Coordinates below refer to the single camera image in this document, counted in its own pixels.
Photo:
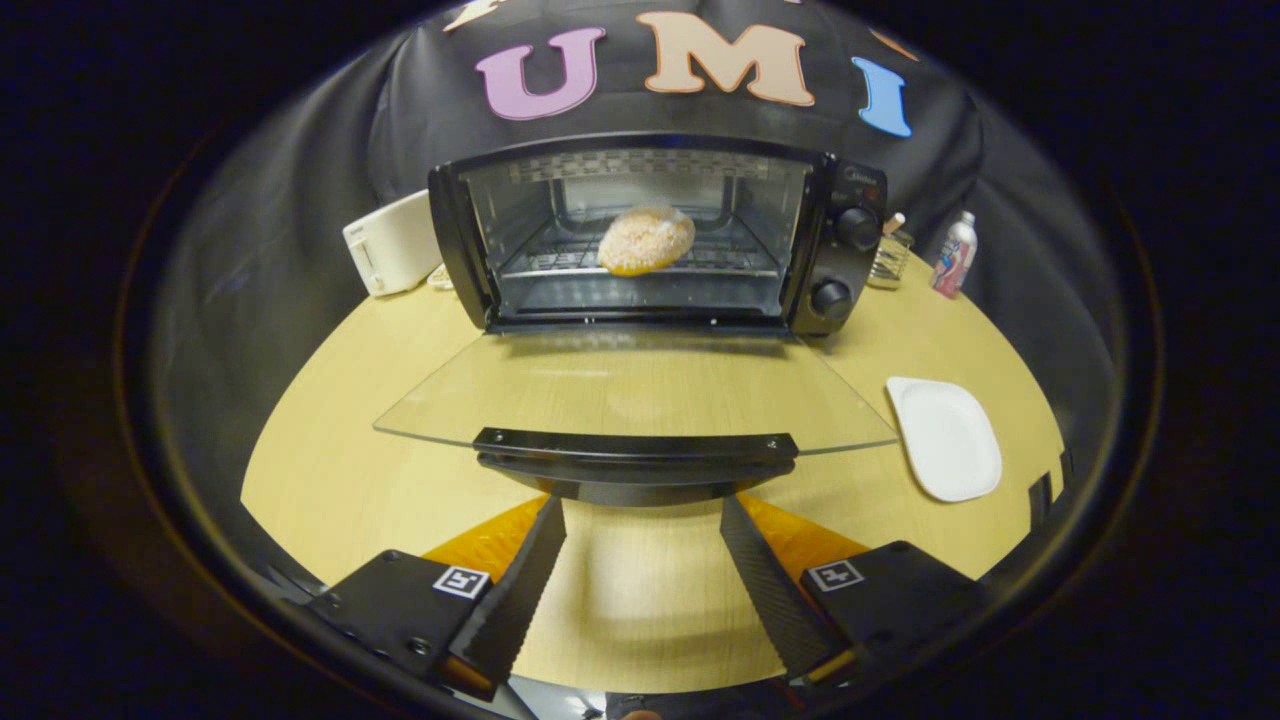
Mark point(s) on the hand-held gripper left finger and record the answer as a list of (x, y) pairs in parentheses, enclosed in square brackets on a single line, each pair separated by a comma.
[(515, 600)]

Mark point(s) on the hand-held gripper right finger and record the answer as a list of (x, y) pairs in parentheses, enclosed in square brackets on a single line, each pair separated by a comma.
[(775, 600)]

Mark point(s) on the black toaster oven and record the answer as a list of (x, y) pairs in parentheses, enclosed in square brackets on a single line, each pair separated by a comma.
[(640, 400)]

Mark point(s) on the sugared donut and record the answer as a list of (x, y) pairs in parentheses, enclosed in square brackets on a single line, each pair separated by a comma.
[(646, 241)]

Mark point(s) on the white pop-up toaster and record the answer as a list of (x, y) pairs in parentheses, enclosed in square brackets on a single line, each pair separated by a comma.
[(395, 245)]

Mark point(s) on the white square plate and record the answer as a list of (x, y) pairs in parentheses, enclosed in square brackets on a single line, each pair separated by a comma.
[(945, 438)]

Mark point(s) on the clear glass jar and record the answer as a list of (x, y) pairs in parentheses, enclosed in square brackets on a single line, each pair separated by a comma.
[(889, 256)]

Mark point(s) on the white bottle with colourful label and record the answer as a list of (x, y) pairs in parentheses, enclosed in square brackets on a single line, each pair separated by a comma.
[(955, 258)]

